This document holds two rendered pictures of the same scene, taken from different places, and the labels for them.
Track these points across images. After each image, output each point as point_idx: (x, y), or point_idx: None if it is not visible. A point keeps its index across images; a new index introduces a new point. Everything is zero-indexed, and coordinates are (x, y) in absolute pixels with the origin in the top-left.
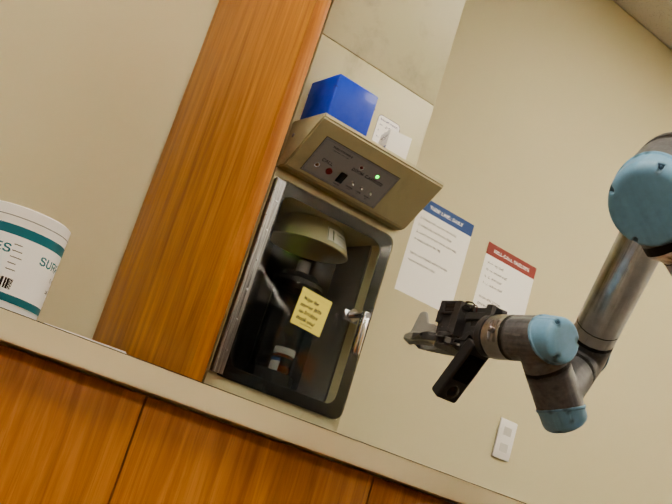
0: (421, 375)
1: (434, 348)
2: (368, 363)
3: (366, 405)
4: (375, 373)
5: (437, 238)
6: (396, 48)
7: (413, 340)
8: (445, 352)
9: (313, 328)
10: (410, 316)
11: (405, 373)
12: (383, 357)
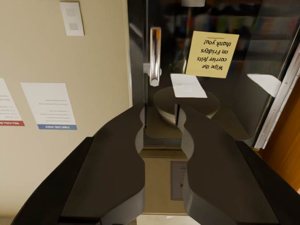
0: (11, 39)
1: (135, 151)
2: (54, 32)
3: (37, 1)
4: (45, 27)
5: (55, 116)
6: (174, 223)
7: (242, 146)
8: (99, 180)
9: (204, 38)
10: (44, 72)
11: (23, 36)
12: (46, 40)
